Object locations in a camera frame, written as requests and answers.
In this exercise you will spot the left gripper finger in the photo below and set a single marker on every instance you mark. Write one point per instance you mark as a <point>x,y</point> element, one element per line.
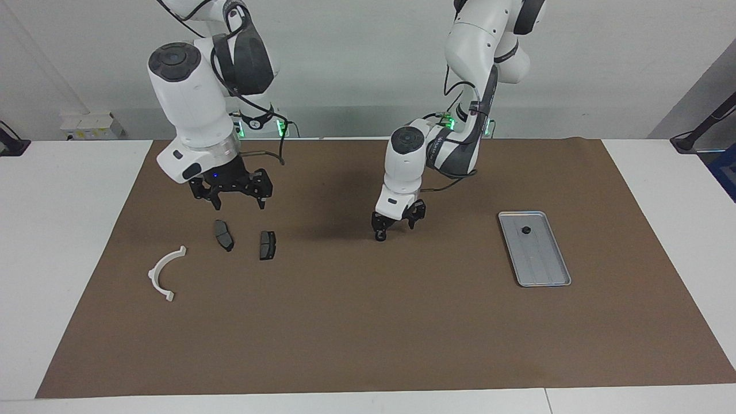
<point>413,221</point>
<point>378,229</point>

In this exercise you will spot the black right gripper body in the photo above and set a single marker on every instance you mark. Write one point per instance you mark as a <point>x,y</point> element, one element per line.
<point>236,183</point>

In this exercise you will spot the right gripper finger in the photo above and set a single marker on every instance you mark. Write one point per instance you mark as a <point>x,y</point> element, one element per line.
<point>262,201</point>
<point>215,202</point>

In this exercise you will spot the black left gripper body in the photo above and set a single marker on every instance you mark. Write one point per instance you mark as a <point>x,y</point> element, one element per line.
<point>402,214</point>

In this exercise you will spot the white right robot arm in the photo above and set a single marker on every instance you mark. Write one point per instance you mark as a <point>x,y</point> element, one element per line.
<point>190,98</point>

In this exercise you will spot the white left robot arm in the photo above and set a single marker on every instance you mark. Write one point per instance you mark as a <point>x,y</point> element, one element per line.
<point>405,167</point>

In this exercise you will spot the silver metal tray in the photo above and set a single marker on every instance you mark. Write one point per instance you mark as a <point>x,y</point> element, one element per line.
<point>535,259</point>

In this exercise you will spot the tapered dark brake pad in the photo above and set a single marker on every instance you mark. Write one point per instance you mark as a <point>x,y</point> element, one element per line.
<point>224,236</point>

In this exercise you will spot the rectangular dark brake pad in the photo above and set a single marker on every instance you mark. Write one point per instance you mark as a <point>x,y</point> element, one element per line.
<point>267,246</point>

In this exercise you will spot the brown table mat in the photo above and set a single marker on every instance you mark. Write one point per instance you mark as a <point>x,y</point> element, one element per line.
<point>368,322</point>

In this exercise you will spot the white power strip box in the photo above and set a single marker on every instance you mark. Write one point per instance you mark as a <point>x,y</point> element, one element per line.
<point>92,126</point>

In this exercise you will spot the black stand with clamp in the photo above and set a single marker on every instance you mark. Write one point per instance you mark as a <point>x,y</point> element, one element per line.
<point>12,146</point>

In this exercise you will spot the black stand with pole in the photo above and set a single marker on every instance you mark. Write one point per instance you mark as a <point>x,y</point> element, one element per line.
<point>693,141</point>

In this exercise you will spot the blue crate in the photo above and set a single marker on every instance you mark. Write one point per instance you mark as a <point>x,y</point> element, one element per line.
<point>725,172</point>

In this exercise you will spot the white curved plastic bracket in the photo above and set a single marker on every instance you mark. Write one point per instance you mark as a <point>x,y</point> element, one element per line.
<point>158,276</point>

